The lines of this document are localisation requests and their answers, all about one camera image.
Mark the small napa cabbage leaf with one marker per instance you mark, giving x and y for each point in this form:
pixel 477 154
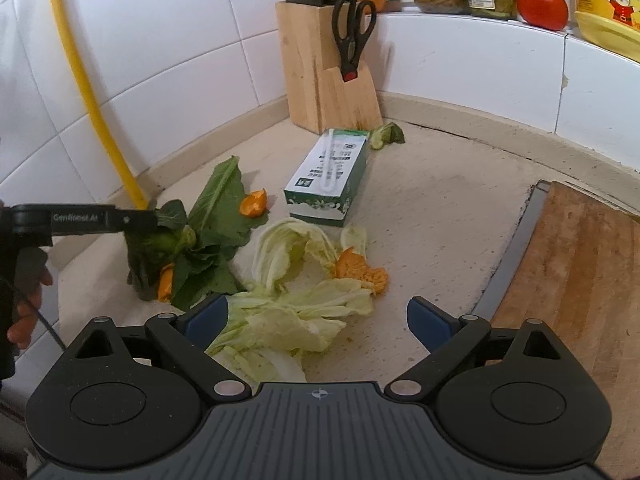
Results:
pixel 354 239

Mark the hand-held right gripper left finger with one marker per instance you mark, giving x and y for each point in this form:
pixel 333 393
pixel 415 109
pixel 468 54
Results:
pixel 205 319

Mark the person's left hand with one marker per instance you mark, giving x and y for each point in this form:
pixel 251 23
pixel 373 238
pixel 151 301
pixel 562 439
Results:
pixel 30 280

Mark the wooden cutting board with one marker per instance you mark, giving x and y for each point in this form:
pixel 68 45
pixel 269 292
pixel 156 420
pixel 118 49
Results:
pixel 580 285

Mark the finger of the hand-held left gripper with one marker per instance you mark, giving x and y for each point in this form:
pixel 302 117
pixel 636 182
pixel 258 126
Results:
pixel 137 220

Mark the orange peel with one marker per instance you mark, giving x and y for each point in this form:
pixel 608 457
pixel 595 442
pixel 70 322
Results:
pixel 360 272
pixel 252 205
pixel 166 282

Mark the dark green leaf bunch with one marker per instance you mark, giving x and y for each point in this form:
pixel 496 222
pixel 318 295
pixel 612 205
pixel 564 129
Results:
pixel 160 255

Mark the small green leaf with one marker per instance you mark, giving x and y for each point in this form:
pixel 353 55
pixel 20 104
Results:
pixel 387 135

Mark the red tomato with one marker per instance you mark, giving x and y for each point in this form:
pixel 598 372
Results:
pixel 542 5

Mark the yellow dish soap bottle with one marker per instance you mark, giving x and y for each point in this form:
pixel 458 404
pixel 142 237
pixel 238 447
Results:
pixel 610 5

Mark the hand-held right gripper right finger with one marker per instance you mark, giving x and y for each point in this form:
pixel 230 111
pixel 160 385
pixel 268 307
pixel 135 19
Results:
pixel 430 324

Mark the black kitchen scissors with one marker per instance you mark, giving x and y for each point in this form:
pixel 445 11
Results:
pixel 350 40

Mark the green milk carton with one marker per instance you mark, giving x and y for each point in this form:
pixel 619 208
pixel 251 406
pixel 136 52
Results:
pixel 327 180

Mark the wooden knife block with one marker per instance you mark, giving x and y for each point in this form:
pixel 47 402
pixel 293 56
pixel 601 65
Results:
pixel 310 70

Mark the yellow pipe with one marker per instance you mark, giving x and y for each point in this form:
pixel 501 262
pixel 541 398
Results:
pixel 87 85

